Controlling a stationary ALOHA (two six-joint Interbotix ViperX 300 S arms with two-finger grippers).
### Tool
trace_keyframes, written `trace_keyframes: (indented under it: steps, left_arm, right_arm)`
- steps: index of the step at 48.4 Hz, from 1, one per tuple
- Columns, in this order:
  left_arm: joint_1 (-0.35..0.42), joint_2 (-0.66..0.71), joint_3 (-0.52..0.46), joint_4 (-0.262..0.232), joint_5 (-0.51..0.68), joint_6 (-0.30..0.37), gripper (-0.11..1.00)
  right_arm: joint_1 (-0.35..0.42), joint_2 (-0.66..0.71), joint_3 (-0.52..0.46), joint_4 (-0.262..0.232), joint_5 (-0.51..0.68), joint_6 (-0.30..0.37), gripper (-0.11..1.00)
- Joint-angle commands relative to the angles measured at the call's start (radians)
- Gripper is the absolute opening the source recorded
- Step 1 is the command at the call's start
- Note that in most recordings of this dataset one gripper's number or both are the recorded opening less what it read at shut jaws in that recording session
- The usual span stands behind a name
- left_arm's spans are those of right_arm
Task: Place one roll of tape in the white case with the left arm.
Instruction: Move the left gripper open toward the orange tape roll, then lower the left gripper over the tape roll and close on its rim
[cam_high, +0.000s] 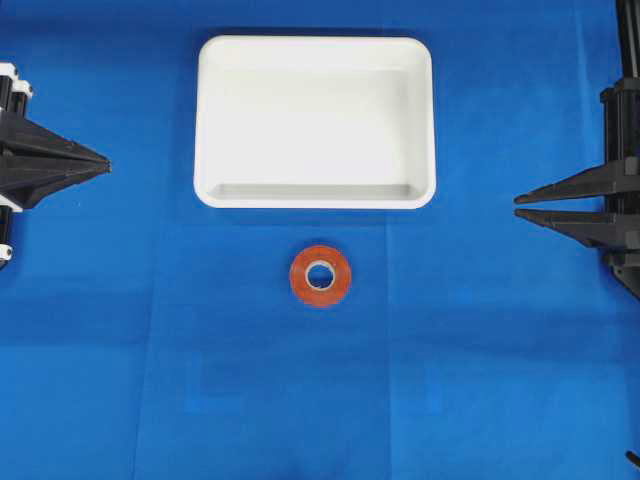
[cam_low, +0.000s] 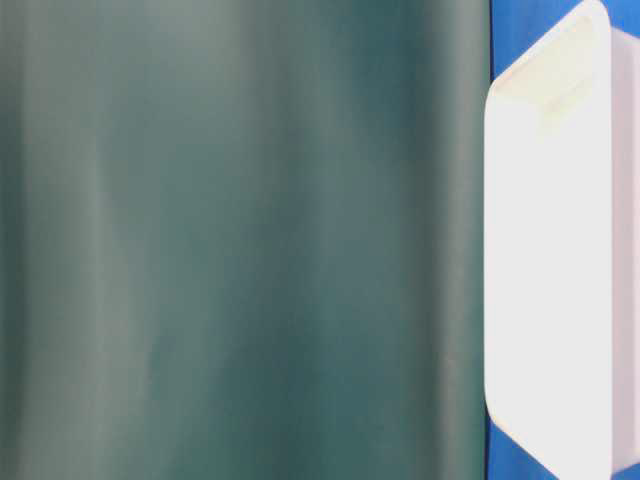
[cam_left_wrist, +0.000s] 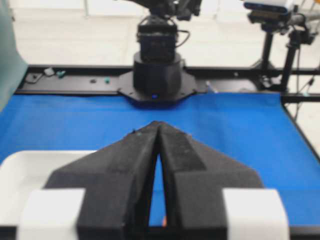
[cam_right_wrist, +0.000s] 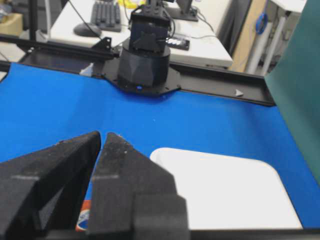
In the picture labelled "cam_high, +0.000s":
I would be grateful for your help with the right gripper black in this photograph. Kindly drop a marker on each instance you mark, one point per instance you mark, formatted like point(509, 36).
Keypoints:
point(617, 180)

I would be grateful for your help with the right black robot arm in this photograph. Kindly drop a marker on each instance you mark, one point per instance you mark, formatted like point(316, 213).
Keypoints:
point(628, 32)

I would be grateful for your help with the orange tape roll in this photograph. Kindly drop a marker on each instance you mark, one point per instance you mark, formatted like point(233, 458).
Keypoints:
point(337, 264)

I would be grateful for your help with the blue table cloth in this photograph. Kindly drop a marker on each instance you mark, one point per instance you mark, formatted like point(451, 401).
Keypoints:
point(145, 335)

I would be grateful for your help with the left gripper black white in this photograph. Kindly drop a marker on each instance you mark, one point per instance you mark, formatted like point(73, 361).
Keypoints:
point(23, 189)

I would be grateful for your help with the white rectangular plastic case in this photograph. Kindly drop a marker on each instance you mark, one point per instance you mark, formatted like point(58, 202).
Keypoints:
point(314, 122)

